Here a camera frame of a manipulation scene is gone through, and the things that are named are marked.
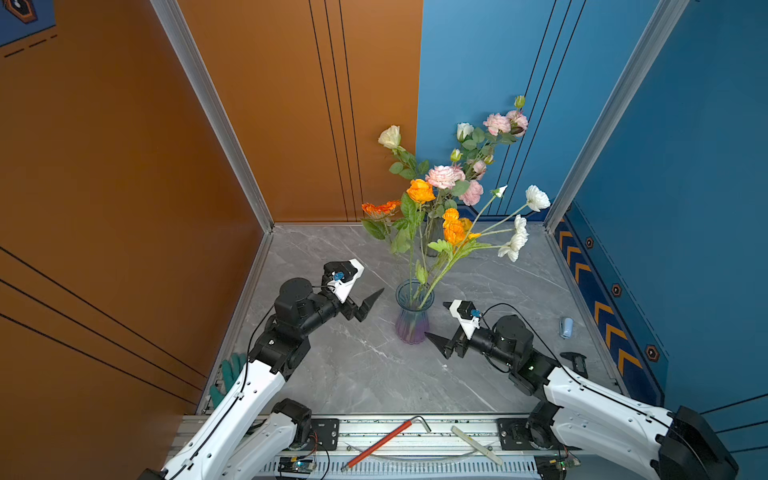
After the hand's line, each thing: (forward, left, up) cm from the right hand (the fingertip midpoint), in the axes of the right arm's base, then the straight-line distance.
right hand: (438, 318), depth 75 cm
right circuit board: (-29, -26, -19) cm, 44 cm away
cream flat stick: (-25, -9, -18) cm, 32 cm away
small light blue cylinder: (+5, -41, -16) cm, 44 cm away
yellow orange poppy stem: (+5, +1, +10) cm, 11 cm away
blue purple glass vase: (+6, +6, 0) cm, 8 cm away
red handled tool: (-24, +14, -17) cm, 33 cm away
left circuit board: (-29, +35, -19) cm, 49 cm away
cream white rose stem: (+44, +7, +15) cm, 47 cm away
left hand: (+5, +17, +12) cm, 22 cm away
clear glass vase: (+16, +1, +15) cm, 22 cm away
